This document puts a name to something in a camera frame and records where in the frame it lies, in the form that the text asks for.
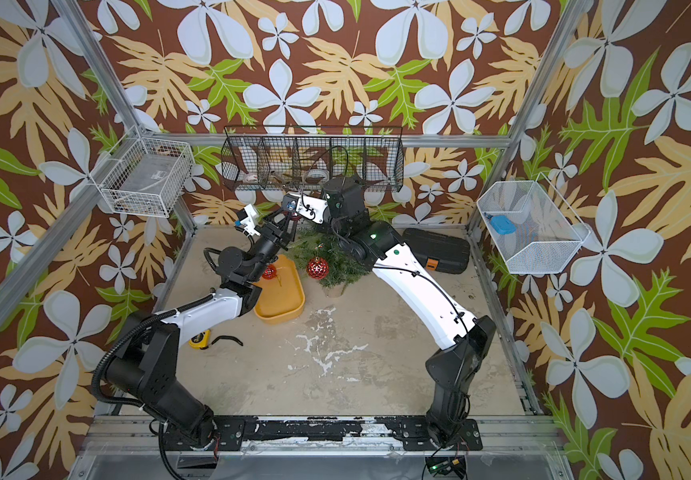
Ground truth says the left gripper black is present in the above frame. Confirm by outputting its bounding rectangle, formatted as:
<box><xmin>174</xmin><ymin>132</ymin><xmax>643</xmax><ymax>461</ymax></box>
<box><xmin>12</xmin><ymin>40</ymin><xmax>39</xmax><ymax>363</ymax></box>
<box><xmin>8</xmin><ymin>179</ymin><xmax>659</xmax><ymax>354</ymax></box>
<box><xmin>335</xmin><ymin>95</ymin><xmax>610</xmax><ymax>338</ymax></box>
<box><xmin>246</xmin><ymin>207</ymin><xmax>293</xmax><ymax>287</ymax></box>

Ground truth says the red grid-textured ball ornament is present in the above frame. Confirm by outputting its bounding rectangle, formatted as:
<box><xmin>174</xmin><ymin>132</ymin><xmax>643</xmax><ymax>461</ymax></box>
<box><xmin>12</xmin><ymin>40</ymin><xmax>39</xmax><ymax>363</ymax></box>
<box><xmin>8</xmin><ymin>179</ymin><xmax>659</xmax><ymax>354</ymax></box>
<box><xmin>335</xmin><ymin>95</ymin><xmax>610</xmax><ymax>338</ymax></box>
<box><xmin>262</xmin><ymin>265</ymin><xmax>278</xmax><ymax>280</ymax></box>

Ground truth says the large red glitter ball ornament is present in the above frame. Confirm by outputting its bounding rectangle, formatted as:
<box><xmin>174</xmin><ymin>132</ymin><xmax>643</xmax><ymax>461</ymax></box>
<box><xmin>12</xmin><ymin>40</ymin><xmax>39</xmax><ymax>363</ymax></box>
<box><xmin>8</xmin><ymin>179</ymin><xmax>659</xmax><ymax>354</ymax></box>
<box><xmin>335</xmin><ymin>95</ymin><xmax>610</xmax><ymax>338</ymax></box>
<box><xmin>306</xmin><ymin>256</ymin><xmax>330</xmax><ymax>280</ymax></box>

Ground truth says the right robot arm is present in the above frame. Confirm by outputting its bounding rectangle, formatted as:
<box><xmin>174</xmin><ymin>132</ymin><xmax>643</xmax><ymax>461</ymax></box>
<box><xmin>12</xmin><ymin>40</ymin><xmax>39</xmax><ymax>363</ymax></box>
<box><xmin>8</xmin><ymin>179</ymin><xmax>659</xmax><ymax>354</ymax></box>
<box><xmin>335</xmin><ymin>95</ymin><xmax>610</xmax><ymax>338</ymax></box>
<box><xmin>283</xmin><ymin>177</ymin><xmax>497</xmax><ymax>448</ymax></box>

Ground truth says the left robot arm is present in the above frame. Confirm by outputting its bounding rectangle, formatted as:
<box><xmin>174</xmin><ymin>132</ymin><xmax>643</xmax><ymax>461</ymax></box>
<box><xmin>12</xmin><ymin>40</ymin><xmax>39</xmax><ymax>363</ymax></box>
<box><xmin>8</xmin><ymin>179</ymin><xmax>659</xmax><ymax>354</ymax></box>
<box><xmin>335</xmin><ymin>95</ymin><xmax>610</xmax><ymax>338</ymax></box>
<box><xmin>91</xmin><ymin>211</ymin><xmax>297</xmax><ymax>447</ymax></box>

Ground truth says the small green christmas tree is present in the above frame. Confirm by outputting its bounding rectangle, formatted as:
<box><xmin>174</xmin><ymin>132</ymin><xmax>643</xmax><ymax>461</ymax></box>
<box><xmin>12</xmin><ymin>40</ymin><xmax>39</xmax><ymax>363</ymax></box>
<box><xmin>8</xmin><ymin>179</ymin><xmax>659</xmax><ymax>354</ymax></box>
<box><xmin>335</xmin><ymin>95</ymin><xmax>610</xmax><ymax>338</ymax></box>
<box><xmin>289</xmin><ymin>227</ymin><xmax>371</xmax><ymax>296</ymax></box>

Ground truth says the yellow plastic tray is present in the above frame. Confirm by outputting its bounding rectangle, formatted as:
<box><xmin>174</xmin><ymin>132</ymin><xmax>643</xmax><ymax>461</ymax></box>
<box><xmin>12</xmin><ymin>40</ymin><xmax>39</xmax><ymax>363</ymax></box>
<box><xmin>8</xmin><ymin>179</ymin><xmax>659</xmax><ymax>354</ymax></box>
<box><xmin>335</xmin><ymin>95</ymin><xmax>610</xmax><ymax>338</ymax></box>
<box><xmin>254</xmin><ymin>255</ymin><xmax>306</xmax><ymax>325</ymax></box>

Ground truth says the black plastic tool case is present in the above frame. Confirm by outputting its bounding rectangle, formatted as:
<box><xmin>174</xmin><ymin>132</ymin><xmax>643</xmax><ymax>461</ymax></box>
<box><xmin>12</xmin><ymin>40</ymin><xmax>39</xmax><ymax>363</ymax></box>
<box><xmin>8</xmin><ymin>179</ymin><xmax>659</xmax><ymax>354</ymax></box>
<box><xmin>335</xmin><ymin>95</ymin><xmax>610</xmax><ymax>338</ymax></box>
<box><xmin>403</xmin><ymin>228</ymin><xmax>471</xmax><ymax>274</ymax></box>

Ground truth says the yellow tape measure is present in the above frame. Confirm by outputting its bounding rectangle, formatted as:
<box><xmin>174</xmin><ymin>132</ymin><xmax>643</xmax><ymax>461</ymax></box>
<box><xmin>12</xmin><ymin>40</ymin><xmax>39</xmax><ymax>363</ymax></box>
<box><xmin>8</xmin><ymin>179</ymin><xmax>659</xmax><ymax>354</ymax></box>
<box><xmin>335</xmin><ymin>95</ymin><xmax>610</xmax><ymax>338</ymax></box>
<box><xmin>189</xmin><ymin>330</ymin><xmax>245</xmax><ymax>350</ymax></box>

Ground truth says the blue object in basket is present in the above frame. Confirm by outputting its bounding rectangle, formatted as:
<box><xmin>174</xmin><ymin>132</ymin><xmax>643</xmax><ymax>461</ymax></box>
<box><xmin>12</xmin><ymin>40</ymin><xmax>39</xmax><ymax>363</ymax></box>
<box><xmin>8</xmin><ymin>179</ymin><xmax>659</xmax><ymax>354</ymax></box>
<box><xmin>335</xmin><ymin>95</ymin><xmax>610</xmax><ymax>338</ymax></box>
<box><xmin>489</xmin><ymin>215</ymin><xmax>517</xmax><ymax>235</ymax></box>

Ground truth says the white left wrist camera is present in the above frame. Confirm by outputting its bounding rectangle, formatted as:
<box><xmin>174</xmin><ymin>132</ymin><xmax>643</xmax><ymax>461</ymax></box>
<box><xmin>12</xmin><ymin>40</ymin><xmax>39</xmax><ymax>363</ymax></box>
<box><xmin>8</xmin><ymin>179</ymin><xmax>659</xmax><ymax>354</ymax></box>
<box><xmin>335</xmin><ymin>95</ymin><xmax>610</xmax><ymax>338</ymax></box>
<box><xmin>235</xmin><ymin>204</ymin><xmax>260</xmax><ymax>237</ymax></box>

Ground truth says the black wire wall basket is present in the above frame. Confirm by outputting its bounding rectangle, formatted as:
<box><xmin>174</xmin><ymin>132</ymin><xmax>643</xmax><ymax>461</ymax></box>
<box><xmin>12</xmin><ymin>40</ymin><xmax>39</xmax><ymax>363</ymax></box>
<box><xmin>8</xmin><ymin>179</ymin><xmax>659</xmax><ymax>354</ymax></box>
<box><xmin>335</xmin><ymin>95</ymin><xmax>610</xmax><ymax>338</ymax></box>
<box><xmin>218</xmin><ymin>126</ymin><xmax>405</xmax><ymax>191</ymax></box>

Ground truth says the white wire basket left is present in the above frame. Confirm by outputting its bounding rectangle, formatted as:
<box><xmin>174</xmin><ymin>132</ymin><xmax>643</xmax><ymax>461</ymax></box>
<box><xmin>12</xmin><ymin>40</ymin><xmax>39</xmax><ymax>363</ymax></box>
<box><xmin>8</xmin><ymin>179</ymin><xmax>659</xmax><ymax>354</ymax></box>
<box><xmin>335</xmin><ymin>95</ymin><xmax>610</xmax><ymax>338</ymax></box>
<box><xmin>93</xmin><ymin>130</ymin><xmax>195</xmax><ymax>218</ymax></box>

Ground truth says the white wire basket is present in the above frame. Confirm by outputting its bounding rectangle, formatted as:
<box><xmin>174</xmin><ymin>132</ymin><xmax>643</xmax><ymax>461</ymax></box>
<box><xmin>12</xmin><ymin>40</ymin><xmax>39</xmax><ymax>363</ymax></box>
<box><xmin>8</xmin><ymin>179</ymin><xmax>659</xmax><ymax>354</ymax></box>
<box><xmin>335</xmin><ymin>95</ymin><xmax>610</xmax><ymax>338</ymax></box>
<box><xmin>93</xmin><ymin>130</ymin><xmax>195</xmax><ymax>218</ymax></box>
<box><xmin>477</xmin><ymin>175</ymin><xmax>591</xmax><ymax>276</ymax></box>

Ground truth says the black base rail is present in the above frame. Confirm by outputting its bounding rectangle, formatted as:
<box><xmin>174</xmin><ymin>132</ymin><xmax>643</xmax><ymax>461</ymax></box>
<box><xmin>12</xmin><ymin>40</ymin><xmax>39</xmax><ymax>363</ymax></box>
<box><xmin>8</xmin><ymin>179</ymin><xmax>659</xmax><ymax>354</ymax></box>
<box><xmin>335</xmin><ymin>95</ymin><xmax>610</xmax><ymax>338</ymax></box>
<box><xmin>158</xmin><ymin>413</ymin><xmax>485</xmax><ymax>452</ymax></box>

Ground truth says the white wire basket right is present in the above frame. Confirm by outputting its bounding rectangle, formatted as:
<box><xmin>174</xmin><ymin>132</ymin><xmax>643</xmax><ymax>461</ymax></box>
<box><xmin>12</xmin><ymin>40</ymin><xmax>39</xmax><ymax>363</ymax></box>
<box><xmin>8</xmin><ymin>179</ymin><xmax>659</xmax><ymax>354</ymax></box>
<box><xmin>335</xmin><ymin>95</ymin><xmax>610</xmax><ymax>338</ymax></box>
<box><xmin>477</xmin><ymin>175</ymin><xmax>591</xmax><ymax>276</ymax></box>

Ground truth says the aluminium frame post left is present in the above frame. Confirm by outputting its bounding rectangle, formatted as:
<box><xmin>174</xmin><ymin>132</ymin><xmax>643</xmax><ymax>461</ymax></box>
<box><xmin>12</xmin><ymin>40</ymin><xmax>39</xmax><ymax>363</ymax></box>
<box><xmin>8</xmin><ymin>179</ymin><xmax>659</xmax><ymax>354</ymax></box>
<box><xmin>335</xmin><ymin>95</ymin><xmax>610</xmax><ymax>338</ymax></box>
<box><xmin>53</xmin><ymin>1</ymin><xmax>197</xmax><ymax>235</ymax></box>

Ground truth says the aluminium frame post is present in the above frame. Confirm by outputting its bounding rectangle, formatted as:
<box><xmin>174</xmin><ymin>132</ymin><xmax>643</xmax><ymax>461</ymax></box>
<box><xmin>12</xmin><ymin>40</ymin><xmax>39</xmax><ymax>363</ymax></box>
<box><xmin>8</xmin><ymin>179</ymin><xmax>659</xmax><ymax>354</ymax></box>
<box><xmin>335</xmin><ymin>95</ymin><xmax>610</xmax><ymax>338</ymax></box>
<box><xmin>53</xmin><ymin>1</ymin><xmax>197</xmax><ymax>235</ymax></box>
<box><xmin>464</xmin><ymin>0</ymin><xmax>595</xmax><ymax>232</ymax></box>

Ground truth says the aluminium frame post right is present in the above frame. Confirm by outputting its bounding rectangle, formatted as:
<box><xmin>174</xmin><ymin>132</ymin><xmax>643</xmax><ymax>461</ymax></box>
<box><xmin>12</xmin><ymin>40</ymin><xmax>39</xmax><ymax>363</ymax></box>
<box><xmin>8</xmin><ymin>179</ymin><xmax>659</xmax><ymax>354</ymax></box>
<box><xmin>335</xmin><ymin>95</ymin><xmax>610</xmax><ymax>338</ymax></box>
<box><xmin>464</xmin><ymin>0</ymin><xmax>595</xmax><ymax>232</ymax></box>

